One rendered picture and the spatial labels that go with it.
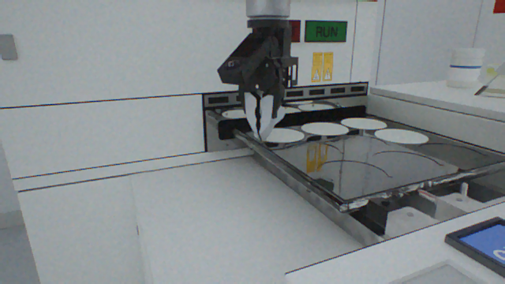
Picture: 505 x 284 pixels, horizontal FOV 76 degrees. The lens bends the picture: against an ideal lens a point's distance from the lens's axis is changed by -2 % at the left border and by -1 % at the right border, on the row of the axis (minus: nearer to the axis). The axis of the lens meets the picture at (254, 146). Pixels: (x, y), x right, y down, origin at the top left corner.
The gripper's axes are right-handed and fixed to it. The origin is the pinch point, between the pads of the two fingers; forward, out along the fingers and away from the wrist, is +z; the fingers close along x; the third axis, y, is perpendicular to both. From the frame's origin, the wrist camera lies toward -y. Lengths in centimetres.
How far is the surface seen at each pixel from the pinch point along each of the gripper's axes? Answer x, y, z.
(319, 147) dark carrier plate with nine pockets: -9.9, 4.9, 1.7
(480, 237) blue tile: -34.6, -23.5, -4.8
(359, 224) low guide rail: -22.1, -7.6, 6.9
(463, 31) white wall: -1, 332, -22
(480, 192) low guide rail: -35.1, 16.0, 7.9
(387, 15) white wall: 47, 247, -34
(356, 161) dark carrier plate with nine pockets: -17.7, 1.7, 1.6
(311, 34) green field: 2.6, 23.8, -17.8
